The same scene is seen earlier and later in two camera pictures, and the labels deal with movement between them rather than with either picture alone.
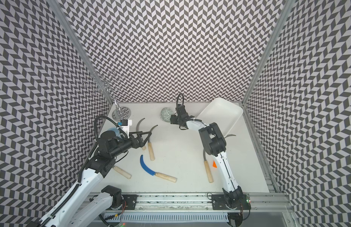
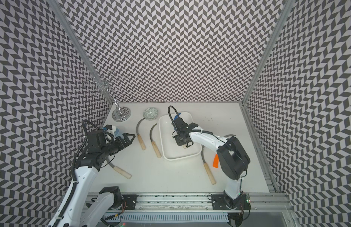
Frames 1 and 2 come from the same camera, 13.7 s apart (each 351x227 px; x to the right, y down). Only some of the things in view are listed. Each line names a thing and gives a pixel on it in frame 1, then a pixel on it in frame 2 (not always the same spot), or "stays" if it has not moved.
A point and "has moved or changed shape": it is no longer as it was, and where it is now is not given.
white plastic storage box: (226, 114) -> (171, 151)
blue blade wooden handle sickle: (163, 176) has moved or changed shape
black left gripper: (141, 143) -> (122, 144)
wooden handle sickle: (144, 147) stays
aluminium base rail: (199, 202) stays
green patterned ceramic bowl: (165, 114) -> (150, 113)
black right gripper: (172, 118) -> (179, 143)
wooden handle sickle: (150, 146) has moved or changed shape
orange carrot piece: (214, 164) stays
